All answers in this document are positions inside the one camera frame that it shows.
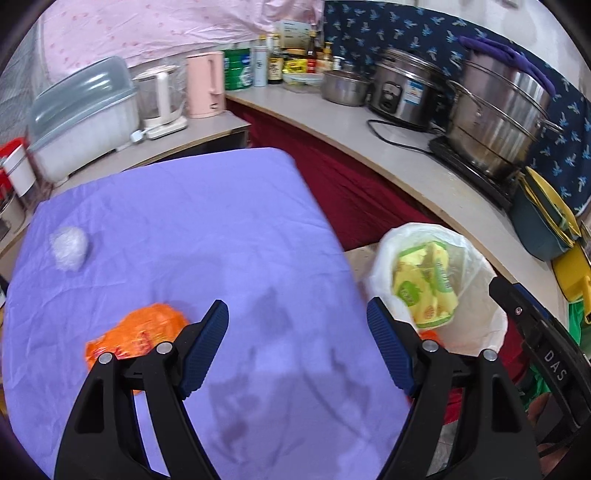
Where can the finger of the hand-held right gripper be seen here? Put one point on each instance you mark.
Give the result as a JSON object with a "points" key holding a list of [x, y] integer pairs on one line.
{"points": [[508, 300]]}

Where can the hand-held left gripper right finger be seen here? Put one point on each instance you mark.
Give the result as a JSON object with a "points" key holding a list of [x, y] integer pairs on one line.
{"points": [[390, 350]]}

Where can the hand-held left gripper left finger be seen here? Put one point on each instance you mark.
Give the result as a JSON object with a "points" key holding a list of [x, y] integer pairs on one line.
{"points": [[205, 350]]}

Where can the bin with white plastic liner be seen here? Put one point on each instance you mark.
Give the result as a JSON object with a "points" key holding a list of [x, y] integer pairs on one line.
{"points": [[480, 295]]}

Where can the yellow-green bread bag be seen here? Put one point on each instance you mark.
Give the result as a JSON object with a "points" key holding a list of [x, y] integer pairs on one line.
{"points": [[415, 286]]}

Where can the orange snack wrapper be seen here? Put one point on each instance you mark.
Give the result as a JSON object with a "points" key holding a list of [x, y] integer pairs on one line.
{"points": [[138, 327]]}

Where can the white plastic bag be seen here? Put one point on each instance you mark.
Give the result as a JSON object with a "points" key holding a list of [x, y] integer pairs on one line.
{"points": [[69, 249]]}

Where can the yellow enamel pot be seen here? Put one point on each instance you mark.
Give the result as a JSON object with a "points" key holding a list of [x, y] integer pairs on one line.
{"points": [[572, 277]]}

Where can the teal basin with yellow lid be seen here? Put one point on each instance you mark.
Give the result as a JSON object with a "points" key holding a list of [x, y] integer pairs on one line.
{"points": [[535, 226]]}

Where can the bright red cloth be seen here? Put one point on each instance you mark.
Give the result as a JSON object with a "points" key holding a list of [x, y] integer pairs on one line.
{"points": [[453, 404]]}

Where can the black induction cooktop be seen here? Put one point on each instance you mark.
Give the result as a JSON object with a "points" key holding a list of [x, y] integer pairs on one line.
{"points": [[480, 180]]}

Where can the purple tablecloth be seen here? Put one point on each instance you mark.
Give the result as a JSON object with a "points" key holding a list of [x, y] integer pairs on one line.
{"points": [[207, 221]]}

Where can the beige wooden counter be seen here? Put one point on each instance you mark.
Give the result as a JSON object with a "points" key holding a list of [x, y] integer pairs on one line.
{"points": [[415, 170]]}

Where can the dark red cloth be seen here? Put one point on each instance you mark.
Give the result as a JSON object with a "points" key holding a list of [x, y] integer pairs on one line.
{"points": [[346, 194]]}

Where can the large steel steamer pot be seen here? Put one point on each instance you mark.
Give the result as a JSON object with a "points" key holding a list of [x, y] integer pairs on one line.
{"points": [[498, 124]]}

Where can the white power plug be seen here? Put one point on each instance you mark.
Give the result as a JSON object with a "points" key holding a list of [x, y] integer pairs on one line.
{"points": [[139, 136]]}

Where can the steel rice cooker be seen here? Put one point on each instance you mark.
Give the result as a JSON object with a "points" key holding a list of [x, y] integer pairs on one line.
{"points": [[411, 92]]}

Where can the purple cloth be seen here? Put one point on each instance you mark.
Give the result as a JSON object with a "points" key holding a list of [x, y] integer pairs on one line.
{"points": [[517, 57]]}

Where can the white dish box grey lid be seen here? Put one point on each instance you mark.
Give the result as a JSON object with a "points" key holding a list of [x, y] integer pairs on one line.
{"points": [[83, 138]]}

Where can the white glass kettle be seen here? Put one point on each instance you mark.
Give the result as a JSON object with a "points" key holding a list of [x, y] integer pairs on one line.
{"points": [[161, 97]]}

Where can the white cup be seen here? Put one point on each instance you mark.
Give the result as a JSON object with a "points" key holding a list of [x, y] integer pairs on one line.
{"points": [[21, 170]]}

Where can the pink electric kettle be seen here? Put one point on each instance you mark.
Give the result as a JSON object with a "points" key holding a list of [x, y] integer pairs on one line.
{"points": [[203, 87]]}

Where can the small steel pot with lid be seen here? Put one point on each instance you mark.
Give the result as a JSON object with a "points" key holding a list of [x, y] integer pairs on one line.
{"points": [[346, 90]]}

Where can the clear glass food container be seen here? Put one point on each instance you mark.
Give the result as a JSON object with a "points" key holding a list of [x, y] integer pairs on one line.
{"points": [[302, 83]]}

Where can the red plastic container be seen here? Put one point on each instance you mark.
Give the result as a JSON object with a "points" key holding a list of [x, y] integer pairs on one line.
{"points": [[9, 147]]}

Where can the green tin can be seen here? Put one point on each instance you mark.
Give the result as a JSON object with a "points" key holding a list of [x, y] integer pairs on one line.
{"points": [[238, 69]]}

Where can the dark sauce bottle white label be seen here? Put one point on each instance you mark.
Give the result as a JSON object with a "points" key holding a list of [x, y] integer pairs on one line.
{"points": [[275, 64]]}

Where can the navy printed cloth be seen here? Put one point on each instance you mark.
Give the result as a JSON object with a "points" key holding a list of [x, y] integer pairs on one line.
{"points": [[392, 27]]}

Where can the yellow packet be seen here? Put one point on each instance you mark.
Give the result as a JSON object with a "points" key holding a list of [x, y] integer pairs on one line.
{"points": [[295, 67]]}

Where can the dark sauce bottle red label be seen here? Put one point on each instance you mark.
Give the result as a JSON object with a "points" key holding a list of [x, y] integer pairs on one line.
{"points": [[312, 55]]}

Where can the grey patterned cloth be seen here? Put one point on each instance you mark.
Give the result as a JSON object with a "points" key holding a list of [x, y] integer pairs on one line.
{"points": [[18, 92]]}

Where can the pink dotted cloth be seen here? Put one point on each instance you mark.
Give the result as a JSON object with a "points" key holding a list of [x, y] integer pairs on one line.
{"points": [[161, 27]]}

